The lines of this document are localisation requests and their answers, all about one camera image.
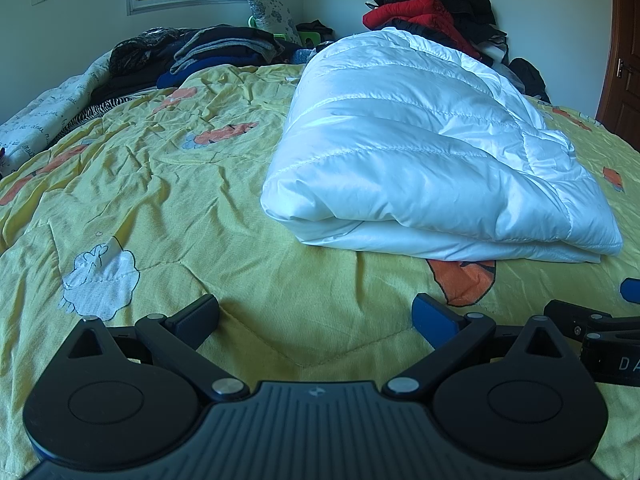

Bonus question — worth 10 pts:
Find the black fuzzy garment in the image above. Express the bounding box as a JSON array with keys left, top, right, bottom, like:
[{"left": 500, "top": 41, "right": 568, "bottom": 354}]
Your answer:
[{"left": 109, "top": 27, "right": 183, "bottom": 75}]

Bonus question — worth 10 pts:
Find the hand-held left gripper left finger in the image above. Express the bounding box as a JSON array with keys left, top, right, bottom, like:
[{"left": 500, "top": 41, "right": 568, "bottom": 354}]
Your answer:
[{"left": 66, "top": 294, "right": 251, "bottom": 403}]

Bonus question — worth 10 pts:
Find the red jacket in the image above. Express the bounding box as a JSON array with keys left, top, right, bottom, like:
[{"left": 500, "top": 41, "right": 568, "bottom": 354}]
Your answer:
[{"left": 362, "top": 0, "right": 478, "bottom": 57}]

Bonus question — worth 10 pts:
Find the zebra striped cloth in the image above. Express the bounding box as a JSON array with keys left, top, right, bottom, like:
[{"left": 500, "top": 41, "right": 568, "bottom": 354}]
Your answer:
[{"left": 64, "top": 94, "right": 137, "bottom": 132}]

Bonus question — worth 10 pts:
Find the navy jacket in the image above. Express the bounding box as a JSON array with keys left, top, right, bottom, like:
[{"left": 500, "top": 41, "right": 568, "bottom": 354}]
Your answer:
[{"left": 377, "top": 17, "right": 483, "bottom": 58}]

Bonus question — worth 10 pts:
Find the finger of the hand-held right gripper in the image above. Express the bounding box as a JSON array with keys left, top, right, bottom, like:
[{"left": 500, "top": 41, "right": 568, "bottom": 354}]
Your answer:
[
  {"left": 543, "top": 299, "right": 614, "bottom": 344},
  {"left": 619, "top": 276, "right": 640, "bottom": 307}
]

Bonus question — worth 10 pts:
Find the floral print pillow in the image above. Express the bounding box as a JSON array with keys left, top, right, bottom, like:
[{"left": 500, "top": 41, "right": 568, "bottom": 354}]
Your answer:
[{"left": 247, "top": 0, "right": 304, "bottom": 47}]

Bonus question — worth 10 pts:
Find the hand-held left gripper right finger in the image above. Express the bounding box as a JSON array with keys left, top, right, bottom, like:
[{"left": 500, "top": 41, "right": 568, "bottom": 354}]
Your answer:
[{"left": 381, "top": 294, "right": 576, "bottom": 403}]

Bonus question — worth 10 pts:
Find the green plastic stool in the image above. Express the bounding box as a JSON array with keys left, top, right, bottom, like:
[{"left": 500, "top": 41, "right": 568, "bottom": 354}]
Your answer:
[{"left": 248, "top": 15, "right": 335, "bottom": 50}]

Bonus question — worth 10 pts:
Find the dark folded clothes pile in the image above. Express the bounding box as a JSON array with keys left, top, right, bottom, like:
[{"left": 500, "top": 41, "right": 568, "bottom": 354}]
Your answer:
[{"left": 171, "top": 26, "right": 287, "bottom": 70}]

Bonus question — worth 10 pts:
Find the yellow printed blanket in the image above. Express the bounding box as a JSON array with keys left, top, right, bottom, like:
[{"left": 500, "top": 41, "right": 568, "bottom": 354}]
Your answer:
[{"left": 0, "top": 57, "right": 640, "bottom": 468}]

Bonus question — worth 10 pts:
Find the black cloth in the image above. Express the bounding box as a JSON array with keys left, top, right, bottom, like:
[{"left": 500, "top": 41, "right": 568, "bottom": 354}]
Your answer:
[{"left": 506, "top": 57, "right": 552, "bottom": 105}]

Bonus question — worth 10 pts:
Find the blue garment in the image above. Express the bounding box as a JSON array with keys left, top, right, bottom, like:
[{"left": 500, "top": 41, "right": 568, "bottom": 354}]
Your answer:
[{"left": 156, "top": 57, "right": 228, "bottom": 90}]

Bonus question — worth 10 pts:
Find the white puffer jacket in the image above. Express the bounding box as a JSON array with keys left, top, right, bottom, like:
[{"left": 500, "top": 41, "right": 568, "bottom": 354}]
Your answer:
[{"left": 260, "top": 27, "right": 624, "bottom": 264}]

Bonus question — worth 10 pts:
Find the white printed quilt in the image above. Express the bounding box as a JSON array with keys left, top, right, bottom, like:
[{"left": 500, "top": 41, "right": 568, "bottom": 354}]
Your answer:
[{"left": 0, "top": 50, "right": 115, "bottom": 177}]

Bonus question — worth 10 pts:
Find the wooden door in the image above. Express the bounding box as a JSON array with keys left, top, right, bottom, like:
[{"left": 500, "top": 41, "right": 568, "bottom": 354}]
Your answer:
[{"left": 595, "top": 0, "right": 640, "bottom": 127}]

